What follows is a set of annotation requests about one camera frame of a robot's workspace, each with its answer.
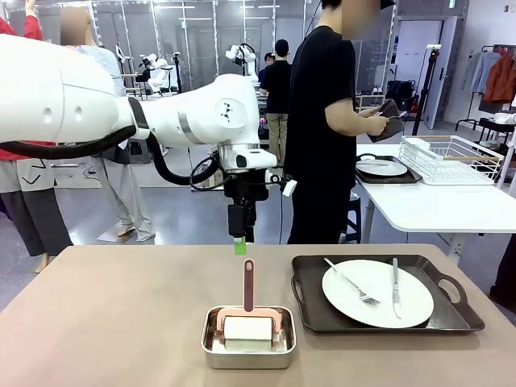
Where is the silver fork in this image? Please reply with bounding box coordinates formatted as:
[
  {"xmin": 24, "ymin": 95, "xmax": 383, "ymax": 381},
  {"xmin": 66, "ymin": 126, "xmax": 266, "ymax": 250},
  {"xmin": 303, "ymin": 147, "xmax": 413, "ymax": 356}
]
[{"xmin": 323, "ymin": 257, "xmax": 382, "ymax": 309}]

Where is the figure in red top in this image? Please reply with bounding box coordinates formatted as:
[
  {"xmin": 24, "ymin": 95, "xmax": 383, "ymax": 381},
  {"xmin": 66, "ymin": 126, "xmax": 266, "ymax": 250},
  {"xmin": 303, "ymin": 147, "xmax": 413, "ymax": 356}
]
[{"xmin": 0, "ymin": 0, "xmax": 73, "ymax": 273}]

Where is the person in black clothes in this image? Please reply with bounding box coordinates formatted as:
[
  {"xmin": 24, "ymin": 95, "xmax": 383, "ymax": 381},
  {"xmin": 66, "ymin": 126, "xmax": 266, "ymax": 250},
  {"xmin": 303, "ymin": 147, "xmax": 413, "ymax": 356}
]
[{"xmin": 284, "ymin": 0, "xmax": 398, "ymax": 245}]

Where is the person's right hand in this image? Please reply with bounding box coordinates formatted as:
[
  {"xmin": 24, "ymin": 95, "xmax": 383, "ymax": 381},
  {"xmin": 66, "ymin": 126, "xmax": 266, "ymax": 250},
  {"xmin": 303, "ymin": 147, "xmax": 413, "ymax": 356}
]
[{"xmin": 364, "ymin": 115, "xmax": 391, "ymax": 137}]

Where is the black stool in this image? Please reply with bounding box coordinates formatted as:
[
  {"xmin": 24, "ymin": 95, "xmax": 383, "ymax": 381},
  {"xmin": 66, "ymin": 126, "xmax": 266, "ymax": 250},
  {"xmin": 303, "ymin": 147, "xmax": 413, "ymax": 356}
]
[{"xmin": 344, "ymin": 193, "xmax": 363, "ymax": 244}]

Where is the grey blue shirt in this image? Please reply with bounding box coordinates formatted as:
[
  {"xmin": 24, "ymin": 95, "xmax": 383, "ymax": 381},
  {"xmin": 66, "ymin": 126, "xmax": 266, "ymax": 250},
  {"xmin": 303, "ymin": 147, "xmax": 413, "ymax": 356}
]
[{"xmin": 463, "ymin": 50, "xmax": 501, "ymax": 94}]

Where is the black bag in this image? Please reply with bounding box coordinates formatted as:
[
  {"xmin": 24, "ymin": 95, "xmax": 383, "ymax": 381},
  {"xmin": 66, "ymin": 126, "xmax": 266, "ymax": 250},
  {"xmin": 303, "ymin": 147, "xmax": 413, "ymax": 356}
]
[{"xmin": 386, "ymin": 80, "xmax": 416, "ymax": 114}]

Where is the rectangular steel container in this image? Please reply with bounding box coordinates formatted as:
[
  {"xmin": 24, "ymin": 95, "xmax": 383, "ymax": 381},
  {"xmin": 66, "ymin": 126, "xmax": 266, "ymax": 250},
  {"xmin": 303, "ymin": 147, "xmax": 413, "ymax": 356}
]
[{"xmin": 200, "ymin": 305, "xmax": 298, "ymax": 371}]

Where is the white plastic rack insert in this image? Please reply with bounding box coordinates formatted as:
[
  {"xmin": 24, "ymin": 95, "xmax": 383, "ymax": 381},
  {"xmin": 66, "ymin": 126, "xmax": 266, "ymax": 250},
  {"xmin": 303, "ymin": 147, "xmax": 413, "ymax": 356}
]
[{"xmin": 401, "ymin": 136, "xmax": 437, "ymax": 162}]

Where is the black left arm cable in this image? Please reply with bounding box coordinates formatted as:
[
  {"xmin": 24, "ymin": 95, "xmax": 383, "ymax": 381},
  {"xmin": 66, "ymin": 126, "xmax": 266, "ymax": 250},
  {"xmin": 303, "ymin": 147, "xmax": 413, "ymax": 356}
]
[{"xmin": 0, "ymin": 124, "xmax": 227, "ymax": 191}]

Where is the white round plate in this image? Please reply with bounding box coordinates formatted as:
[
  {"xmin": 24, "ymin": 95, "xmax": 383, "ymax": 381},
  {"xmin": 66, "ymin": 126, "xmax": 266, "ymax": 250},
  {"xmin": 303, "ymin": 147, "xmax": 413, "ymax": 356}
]
[
  {"xmin": 321, "ymin": 259, "xmax": 435, "ymax": 329},
  {"xmin": 356, "ymin": 158, "xmax": 408, "ymax": 177}
]

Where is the black cart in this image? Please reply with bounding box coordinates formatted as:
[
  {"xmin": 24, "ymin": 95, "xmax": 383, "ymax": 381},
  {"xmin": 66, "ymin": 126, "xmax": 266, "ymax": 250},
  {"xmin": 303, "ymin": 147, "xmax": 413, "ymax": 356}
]
[{"xmin": 478, "ymin": 116, "xmax": 516, "ymax": 156}]

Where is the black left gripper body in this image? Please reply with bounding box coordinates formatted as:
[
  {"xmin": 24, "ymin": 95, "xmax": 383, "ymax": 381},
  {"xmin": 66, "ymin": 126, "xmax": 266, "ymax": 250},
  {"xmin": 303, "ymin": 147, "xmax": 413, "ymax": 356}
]
[{"xmin": 223, "ymin": 173, "xmax": 269, "ymax": 243}]

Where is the black tripod stand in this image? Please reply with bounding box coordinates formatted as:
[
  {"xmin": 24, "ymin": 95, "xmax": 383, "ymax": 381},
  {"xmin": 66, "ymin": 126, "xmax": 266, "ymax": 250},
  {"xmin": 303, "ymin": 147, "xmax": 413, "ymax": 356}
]
[{"xmin": 411, "ymin": 44, "xmax": 441, "ymax": 137}]

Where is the pink handled lint roller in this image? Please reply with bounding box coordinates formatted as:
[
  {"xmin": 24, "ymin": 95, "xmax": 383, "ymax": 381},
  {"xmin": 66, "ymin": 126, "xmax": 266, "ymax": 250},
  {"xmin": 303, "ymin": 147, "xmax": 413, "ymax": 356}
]
[{"xmin": 215, "ymin": 257, "xmax": 283, "ymax": 352}]

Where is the orange jacket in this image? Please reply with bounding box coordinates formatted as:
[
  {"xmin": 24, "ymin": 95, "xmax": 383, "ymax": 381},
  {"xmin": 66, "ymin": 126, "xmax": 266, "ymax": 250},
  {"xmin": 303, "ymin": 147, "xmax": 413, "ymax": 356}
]
[{"xmin": 482, "ymin": 52, "xmax": 516, "ymax": 104}]

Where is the bystander in black cap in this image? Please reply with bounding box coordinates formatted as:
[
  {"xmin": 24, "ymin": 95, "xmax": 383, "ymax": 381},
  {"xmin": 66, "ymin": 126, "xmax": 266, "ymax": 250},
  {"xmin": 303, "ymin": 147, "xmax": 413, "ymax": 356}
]
[{"xmin": 260, "ymin": 39, "xmax": 292, "ymax": 160}]

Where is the brown cloth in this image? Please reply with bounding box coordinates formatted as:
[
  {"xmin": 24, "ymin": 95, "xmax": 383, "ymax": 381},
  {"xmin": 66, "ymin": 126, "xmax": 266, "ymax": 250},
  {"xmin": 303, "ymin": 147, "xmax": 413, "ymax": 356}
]
[{"xmin": 368, "ymin": 99, "xmax": 406, "ymax": 143}]

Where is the bystander in grey patterned shirt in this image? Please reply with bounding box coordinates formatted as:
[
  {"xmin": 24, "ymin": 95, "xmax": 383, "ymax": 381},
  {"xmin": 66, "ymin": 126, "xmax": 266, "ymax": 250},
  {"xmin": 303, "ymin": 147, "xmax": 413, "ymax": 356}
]
[{"xmin": 60, "ymin": 7, "xmax": 156, "ymax": 245}]

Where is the person's right forearm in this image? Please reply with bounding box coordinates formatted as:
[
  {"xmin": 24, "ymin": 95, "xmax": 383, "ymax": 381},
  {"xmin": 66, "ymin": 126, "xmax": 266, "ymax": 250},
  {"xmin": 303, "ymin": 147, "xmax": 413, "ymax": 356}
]
[{"xmin": 325, "ymin": 105, "xmax": 370, "ymax": 136}]

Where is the black serving tray with handles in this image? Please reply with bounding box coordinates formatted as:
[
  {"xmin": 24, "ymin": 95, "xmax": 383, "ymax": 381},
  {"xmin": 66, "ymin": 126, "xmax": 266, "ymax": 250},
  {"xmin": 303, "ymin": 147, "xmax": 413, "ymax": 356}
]
[
  {"xmin": 354, "ymin": 154, "xmax": 423, "ymax": 185},
  {"xmin": 290, "ymin": 253, "xmax": 486, "ymax": 335}
]

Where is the silver table knife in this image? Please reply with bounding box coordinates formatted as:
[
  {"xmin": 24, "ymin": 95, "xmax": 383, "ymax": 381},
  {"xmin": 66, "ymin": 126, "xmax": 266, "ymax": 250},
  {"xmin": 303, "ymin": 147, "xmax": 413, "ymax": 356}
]
[{"xmin": 391, "ymin": 257, "xmax": 403, "ymax": 320}]

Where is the white side table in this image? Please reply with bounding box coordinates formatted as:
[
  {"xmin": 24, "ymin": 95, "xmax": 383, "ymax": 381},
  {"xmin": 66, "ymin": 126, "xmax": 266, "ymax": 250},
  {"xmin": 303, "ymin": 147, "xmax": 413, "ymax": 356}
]
[{"xmin": 354, "ymin": 143, "xmax": 516, "ymax": 259}]

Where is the white wire dish rack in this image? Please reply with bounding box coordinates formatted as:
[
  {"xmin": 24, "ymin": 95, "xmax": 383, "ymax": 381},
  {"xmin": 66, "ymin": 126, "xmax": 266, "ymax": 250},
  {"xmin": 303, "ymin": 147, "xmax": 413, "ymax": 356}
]
[{"xmin": 398, "ymin": 135, "xmax": 505, "ymax": 186}]

